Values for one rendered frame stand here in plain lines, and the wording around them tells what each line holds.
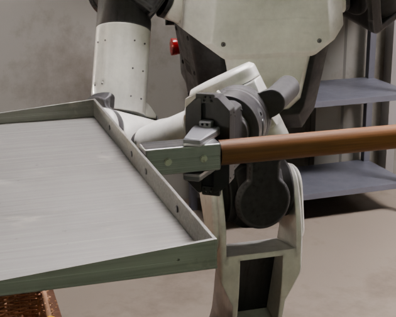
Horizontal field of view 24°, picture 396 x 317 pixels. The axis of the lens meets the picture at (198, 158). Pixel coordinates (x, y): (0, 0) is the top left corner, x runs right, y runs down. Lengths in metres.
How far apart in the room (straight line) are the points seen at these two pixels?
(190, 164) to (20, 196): 0.20
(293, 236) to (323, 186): 2.65
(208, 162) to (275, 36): 0.50
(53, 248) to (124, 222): 0.09
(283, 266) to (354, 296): 1.91
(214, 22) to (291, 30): 0.13
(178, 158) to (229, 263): 0.64
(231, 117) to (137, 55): 0.42
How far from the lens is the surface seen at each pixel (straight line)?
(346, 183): 4.40
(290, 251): 1.69
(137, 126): 1.42
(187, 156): 1.04
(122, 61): 1.46
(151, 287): 3.63
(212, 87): 1.26
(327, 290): 3.63
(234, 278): 1.67
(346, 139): 1.11
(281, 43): 1.52
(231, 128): 1.09
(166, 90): 4.42
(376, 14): 1.65
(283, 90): 1.21
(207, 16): 1.49
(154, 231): 0.87
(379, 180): 4.48
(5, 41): 4.19
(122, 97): 1.45
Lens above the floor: 1.51
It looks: 17 degrees down
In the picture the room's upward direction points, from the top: straight up
